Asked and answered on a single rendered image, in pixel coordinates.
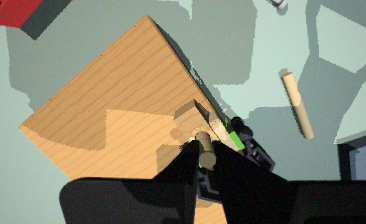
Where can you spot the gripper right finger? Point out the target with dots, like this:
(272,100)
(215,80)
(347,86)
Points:
(251,194)

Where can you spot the grey metal bolt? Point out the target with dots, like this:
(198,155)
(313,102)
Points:
(281,3)

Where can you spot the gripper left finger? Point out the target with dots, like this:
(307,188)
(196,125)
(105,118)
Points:
(167,198)

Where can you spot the light wooden board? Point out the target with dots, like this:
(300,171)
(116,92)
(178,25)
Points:
(115,117)

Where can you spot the blue-grey shallow tray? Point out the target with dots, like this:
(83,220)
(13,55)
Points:
(351,168)

